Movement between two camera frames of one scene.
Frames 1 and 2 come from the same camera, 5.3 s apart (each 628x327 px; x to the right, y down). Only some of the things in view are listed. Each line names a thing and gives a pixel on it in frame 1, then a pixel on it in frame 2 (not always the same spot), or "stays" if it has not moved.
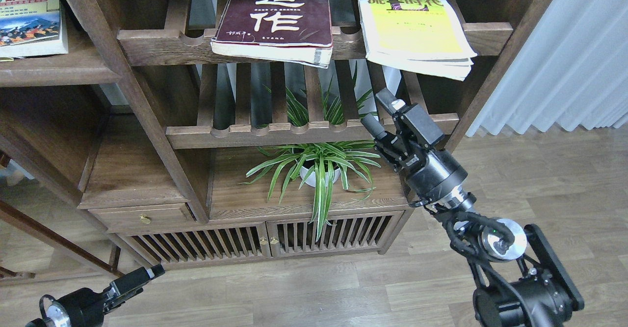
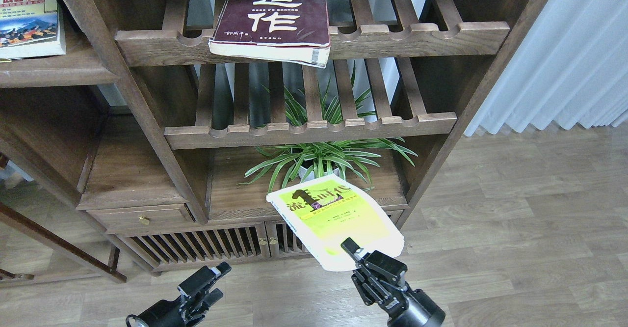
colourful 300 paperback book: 31,21 stays
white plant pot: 311,180 stays
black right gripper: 430,174 -> 405,307
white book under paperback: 57,46 stays
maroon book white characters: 280,18 stays
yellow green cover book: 413,26 -> 323,213
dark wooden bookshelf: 146,144 stays
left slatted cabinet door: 176,249 stays
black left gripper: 84,307 -> 165,313
